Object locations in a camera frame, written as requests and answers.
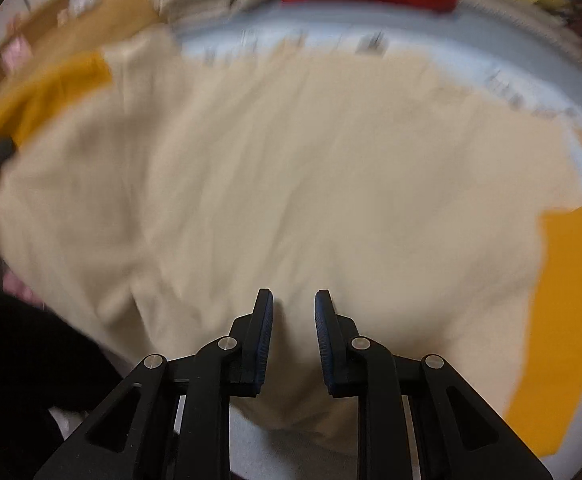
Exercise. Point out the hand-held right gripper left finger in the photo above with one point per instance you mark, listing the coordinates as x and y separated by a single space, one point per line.
266 330

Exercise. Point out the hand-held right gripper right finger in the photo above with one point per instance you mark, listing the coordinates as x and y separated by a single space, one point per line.
321 330

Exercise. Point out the beige shirt with orange sleeves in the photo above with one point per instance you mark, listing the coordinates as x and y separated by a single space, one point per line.
296 185

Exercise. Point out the person's black pants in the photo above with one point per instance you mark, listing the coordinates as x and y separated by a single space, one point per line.
31 360

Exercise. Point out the light blue printed blanket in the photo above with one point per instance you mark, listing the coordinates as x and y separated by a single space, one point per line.
421 42

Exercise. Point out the white headboard shelf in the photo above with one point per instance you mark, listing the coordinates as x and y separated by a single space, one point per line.
521 17

